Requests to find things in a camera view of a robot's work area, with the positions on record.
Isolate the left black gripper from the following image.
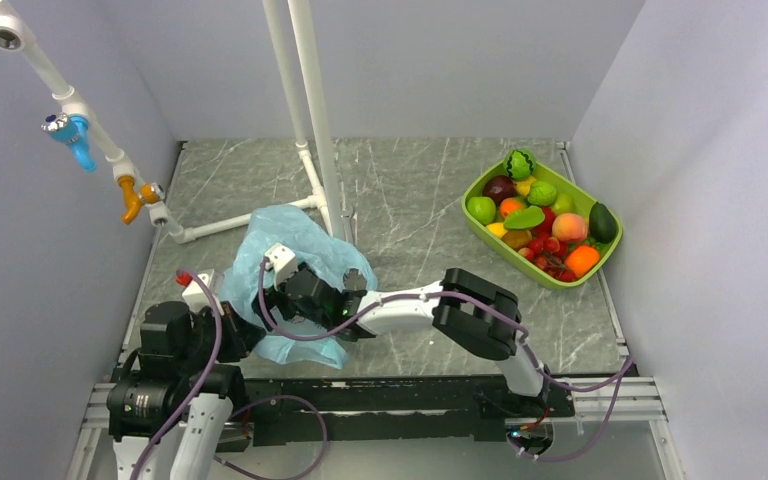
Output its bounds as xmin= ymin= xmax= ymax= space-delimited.
xmin=177 ymin=299 xmax=266 ymax=374

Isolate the light blue plastic bag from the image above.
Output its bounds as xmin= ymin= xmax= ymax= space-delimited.
xmin=219 ymin=205 xmax=378 ymax=369

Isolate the green fake pear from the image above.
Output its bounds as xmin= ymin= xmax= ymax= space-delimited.
xmin=503 ymin=205 xmax=544 ymax=230

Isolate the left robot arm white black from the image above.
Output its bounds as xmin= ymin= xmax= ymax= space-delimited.
xmin=106 ymin=301 xmax=266 ymax=479

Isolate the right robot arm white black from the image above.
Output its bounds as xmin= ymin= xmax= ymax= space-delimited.
xmin=252 ymin=264 xmax=550 ymax=415

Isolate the green fake apple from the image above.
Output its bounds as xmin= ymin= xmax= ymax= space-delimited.
xmin=466 ymin=196 xmax=497 ymax=225

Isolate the yellow fake mango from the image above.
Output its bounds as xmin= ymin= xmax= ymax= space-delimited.
xmin=485 ymin=222 xmax=533 ymax=251

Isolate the dark purple fake plum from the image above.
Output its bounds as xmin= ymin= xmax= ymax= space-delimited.
xmin=482 ymin=175 xmax=518 ymax=206

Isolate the small orange fake fruit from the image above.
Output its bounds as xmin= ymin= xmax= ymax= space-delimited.
xmin=499 ymin=197 xmax=527 ymax=220

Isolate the yellow fake lemon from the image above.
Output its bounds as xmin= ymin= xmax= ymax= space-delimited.
xmin=514 ymin=176 xmax=537 ymax=197

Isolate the red fake cherry bunch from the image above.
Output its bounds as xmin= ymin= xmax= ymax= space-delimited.
xmin=518 ymin=235 xmax=578 ymax=283

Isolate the red fake apple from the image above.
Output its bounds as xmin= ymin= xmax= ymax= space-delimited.
xmin=532 ymin=206 xmax=556 ymax=236

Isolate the bumpy green fake fruit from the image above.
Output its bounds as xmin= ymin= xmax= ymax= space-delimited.
xmin=526 ymin=180 xmax=558 ymax=207

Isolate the fake peach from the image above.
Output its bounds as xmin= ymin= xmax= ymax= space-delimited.
xmin=551 ymin=213 xmax=589 ymax=244

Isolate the light green fake lime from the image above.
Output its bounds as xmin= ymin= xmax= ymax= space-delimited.
xmin=550 ymin=192 xmax=576 ymax=216

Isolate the orange fake tangerine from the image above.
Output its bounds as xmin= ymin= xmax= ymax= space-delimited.
xmin=564 ymin=245 xmax=601 ymax=279

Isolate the dark green fake avocado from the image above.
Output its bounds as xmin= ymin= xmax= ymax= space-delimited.
xmin=588 ymin=202 xmax=619 ymax=244

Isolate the orange tap valve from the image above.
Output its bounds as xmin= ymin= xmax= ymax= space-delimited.
xmin=117 ymin=175 xmax=165 ymax=225

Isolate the green plastic fruit tray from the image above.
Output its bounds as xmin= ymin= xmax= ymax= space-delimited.
xmin=461 ymin=148 xmax=623 ymax=290

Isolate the blue tap valve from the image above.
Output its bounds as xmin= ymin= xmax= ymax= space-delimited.
xmin=41 ymin=112 xmax=97 ymax=172

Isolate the white PVC pipe stand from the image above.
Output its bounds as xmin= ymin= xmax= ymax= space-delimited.
xmin=152 ymin=1 xmax=356 ymax=243

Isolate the white pipe with taps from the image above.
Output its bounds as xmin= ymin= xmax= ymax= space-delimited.
xmin=0 ymin=1 xmax=177 ymax=229

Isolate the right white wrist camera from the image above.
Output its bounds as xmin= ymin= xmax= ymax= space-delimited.
xmin=264 ymin=243 xmax=299 ymax=286

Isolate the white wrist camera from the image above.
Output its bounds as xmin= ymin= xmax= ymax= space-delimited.
xmin=175 ymin=269 xmax=224 ymax=314
xmin=264 ymin=243 xmax=299 ymax=286

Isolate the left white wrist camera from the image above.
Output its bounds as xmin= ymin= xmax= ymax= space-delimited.
xmin=175 ymin=269 xmax=224 ymax=314

